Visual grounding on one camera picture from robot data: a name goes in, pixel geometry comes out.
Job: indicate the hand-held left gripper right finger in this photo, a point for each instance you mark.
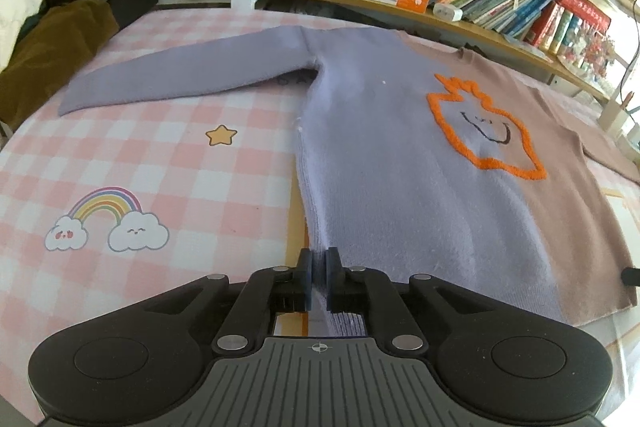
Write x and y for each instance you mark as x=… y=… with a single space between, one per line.
x=330 y=281

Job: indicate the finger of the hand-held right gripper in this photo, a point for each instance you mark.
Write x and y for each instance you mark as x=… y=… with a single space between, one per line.
x=632 y=277

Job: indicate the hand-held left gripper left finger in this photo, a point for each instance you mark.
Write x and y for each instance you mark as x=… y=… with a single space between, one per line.
x=312 y=281

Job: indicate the lilac and pink knit sweater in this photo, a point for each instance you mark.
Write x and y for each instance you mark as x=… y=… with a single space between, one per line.
x=390 y=167

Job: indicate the pink checked cartoon bed sheet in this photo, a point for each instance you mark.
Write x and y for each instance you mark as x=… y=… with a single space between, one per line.
x=165 y=177

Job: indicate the pink flower ornament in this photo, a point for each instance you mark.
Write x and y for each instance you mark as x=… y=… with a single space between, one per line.
x=587 y=52

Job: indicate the row of red books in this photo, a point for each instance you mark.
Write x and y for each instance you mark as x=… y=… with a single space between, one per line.
x=565 y=24

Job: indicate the wooden shelf board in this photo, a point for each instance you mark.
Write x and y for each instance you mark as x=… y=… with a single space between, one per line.
x=500 y=39

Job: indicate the white charger plug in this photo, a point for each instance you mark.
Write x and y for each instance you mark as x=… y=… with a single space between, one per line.
x=448 y=11

